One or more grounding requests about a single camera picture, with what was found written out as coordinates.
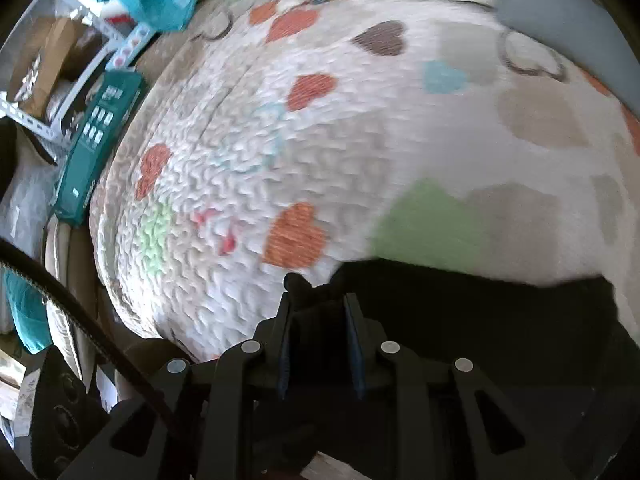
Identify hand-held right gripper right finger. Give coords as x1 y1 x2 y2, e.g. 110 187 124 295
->
342 292 603 480

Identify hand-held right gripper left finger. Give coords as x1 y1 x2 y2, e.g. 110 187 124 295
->
57 291 302 480

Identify black pants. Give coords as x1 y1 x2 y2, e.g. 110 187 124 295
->
285 260 640 480

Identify teal cloth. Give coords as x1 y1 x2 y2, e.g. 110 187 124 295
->
4 270 53 353

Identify heart patterned quilt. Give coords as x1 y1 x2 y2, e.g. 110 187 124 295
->
87 0 640 361

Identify clear plastic bag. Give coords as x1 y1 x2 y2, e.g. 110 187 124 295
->
0 160 66 271

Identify green box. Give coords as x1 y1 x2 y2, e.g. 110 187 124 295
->
54 71 147 226

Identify white metal shelf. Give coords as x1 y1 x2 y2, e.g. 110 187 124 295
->
0 0 126 146

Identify cardboard box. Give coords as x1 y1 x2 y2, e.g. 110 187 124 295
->
12 15 86 116

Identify dotted white strip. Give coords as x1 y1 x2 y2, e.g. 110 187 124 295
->
107 22 153 68

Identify grey laptop bag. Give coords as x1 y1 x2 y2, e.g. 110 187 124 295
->
492 0 636 81

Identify black cable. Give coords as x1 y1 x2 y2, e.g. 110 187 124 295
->
0 240 186 436

